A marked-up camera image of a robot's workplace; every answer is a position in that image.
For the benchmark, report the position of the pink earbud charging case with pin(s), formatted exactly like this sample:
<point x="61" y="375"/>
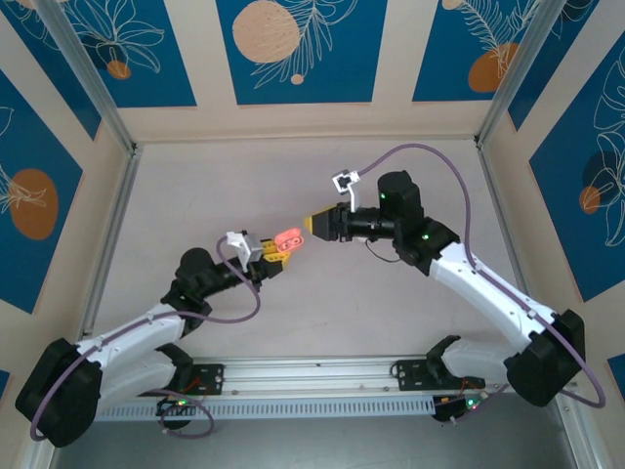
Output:
<point x="290" y="242"/>

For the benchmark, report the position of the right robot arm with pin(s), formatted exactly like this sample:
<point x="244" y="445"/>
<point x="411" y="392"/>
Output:
<point x="488" y="293"/>

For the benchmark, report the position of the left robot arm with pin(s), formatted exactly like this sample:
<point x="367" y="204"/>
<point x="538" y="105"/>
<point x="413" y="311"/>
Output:
<point x="127" y="337"/>

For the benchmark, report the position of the grey metal plate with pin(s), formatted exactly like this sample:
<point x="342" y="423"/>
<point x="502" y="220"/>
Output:
<point x="312" y="444"/>

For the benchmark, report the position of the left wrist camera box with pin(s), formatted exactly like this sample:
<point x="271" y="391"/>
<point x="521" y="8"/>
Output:
<point x="246" y="246"/>

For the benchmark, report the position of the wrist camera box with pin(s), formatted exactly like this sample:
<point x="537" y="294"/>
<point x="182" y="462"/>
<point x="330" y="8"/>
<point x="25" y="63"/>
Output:
<point x="246" y="246"/>
<point x="344" y="181"/>

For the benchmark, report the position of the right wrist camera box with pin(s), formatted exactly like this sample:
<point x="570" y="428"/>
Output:
<point x="344" y="181"/>

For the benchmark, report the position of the aluminium side rail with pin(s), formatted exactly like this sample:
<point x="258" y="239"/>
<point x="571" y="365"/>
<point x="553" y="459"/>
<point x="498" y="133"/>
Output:
<point x="493" y="195"/>
<point x="117" y="210"/>

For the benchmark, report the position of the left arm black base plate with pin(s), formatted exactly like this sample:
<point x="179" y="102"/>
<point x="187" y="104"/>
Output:
<point x="210" y="378"/>

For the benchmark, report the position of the aluminium mounting rail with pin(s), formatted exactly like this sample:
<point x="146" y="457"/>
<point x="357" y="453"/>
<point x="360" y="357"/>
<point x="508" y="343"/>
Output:
<point x="312" y="373"/>

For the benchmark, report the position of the blue floral wall panel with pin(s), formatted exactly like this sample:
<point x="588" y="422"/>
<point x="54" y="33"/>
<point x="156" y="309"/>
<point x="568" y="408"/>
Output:
<point x="342" y="73"/>
<point x="161" y="73"/>
<point x="29" y="146"/>
<point x="29" y="44"/>
<point x="439" y="58"/>
<point x="561" y="58"/>
<point x="566" y="220"/>

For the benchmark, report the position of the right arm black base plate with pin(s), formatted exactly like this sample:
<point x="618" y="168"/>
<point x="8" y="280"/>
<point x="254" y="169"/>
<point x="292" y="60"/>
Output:
<point x="410" y="373"/>

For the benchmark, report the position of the aluminium corner post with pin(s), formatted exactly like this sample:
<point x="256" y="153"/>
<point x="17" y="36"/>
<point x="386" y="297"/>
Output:
<point x="88" y="73"/>
<point x="517" y="73"/>

